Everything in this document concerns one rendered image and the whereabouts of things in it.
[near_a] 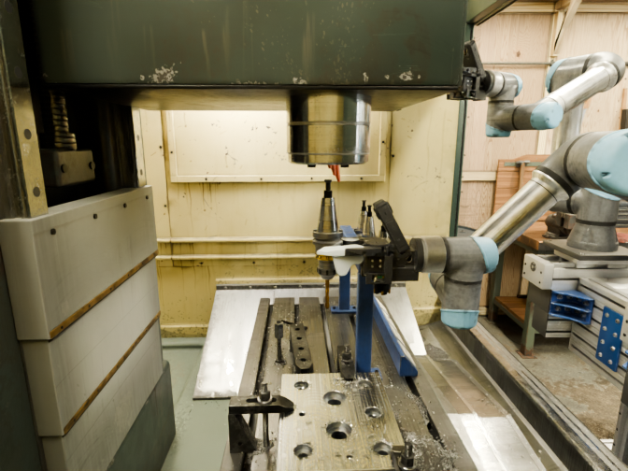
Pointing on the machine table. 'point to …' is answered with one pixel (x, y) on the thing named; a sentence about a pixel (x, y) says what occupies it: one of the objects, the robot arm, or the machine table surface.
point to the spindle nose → (328, 128)
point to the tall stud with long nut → (278, 339)
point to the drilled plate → (306, 403)
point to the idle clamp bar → (300, 349)
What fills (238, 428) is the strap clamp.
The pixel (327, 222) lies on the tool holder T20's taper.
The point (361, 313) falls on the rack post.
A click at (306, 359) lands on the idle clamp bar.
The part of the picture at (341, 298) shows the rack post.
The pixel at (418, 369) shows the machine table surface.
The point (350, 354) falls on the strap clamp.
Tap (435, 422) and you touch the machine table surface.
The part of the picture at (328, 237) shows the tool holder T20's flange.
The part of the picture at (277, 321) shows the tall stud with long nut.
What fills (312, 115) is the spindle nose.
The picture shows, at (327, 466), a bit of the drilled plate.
